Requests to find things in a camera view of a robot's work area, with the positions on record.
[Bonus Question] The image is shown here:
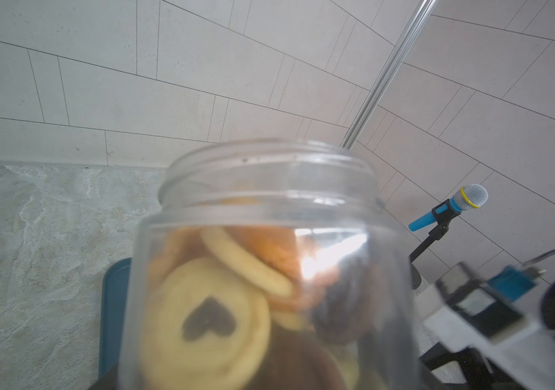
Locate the blue tray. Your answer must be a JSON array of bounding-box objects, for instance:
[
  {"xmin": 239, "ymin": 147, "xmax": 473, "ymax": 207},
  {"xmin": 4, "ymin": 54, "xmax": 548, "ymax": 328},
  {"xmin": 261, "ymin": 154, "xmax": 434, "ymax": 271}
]
[{"xmin": 98, "ymin": 258, "xmax": 132, "ymax": 377}]

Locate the beige lid jar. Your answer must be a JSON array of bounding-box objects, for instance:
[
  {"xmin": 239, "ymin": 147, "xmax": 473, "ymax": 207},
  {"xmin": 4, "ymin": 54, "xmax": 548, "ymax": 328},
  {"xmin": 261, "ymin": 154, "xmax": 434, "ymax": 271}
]
[{"xmin": 118, "ymin": 139, "xmax": 421, "ymax": 389}]

